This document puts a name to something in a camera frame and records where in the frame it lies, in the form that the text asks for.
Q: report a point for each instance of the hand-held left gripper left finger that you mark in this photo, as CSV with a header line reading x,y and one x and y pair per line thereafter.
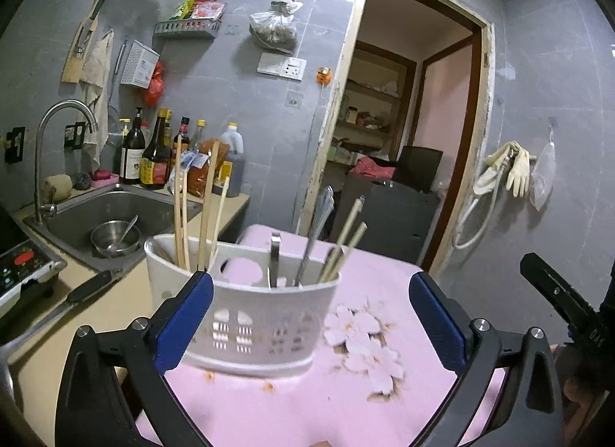
x,y
185,317

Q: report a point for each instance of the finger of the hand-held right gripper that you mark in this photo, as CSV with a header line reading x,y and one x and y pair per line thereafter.
x,y
552,288

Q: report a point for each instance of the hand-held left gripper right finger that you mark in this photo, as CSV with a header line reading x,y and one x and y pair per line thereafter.
x,y
435,322

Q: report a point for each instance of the white plastic utensil holder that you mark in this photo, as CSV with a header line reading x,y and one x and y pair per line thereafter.
x,y
269,327

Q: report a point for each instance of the large steel spoon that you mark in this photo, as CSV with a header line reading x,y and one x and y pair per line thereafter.
x,y
329,206

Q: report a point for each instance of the person's right hand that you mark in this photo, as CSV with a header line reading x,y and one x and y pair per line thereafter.
x,y
576,389

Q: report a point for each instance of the steel bowl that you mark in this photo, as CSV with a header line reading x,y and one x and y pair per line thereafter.
x,y
113,241

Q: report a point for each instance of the grey cabinet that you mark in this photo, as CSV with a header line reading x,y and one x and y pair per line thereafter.
x,y
389,221

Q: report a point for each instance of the hanging clear plastic bag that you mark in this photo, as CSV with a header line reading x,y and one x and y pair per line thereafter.
x,y
543,173

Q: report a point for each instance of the steel sink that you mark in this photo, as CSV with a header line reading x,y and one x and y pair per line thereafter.
x,y
144,206

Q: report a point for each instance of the cream rubber glove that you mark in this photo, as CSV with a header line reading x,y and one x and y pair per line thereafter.
x,y
490,173
519,173

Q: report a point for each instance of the pink floral mat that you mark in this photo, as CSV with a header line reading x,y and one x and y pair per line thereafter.
x,y
288,403

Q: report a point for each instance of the orange chili packet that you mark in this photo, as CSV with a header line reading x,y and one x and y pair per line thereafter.
x,y
197,177

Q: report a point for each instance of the black flat panel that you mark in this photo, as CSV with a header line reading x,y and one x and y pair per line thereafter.
x,y
420,168

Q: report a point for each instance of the white blue packet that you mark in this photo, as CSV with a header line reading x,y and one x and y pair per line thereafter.
x,y
192,159

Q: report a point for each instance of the large soy sauce bottle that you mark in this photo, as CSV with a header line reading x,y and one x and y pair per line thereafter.
x,y
154,161

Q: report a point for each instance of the pink soap dish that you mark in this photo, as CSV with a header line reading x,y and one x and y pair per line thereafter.
x,y
105,177

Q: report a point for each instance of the red cloth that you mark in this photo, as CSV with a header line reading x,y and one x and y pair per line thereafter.
x,y
372,168

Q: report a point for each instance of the dark pump bottle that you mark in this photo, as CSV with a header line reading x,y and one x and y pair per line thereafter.
x,y
133,158

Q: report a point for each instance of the induction cooker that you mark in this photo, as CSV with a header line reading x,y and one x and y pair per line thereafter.
x,y
24,264

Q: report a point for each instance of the steel wool scrubber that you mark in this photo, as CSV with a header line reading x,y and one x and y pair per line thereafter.
x,y
81,181

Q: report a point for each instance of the red label black cap bottle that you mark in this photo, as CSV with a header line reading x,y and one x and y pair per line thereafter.
x,y
182,137

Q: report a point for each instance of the loofah sponge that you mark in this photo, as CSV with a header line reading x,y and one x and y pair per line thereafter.
x,y
57,187

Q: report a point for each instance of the clear bottle yellow cap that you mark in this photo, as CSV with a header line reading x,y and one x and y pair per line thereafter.
x,y
199,135

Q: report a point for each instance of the dark bottle yellow cap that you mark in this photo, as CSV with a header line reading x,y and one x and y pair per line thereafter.
x,y
168,129

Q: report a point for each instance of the steel faucet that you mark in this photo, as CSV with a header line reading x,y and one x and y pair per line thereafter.
x,y
41,153

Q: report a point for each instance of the red plastic bag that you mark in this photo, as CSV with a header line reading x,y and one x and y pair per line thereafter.
x,y
155,84

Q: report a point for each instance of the wooden shelf unit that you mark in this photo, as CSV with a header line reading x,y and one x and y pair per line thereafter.
x,y
370,91

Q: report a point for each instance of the white hanging container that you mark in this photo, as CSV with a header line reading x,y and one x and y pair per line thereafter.
x,y
139,64

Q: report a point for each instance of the beige hanging towel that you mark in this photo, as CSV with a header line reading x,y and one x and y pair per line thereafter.
x,y
98,67

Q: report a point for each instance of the wooden cutting board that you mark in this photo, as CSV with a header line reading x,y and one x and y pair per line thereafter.
x,y
72,69

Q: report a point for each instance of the plastic bag of dried goods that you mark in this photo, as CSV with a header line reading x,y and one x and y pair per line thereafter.
x,y
274,28

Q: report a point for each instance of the red snack packet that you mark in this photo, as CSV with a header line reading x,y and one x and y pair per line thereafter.
x,y
209,8

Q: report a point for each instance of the yellow-green snack packet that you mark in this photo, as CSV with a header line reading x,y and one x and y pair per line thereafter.
x,y
185,7

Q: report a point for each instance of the hanging metal kitchen tool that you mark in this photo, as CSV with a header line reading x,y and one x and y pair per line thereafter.
x,y
96,4

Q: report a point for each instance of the black wall outlet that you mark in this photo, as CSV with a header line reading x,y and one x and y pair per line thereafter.
x,y
75,134
15,144

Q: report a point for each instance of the white wall socket plate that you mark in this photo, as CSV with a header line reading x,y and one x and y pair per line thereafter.
x,y
281,66

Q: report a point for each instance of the orange wall hook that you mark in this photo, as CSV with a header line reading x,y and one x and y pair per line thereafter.
x,y
324,76

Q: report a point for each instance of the grey wall shelf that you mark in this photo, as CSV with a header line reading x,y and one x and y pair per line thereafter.
x,y
187,29

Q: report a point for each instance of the door frame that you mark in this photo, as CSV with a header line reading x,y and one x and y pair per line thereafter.
x,y
353,43

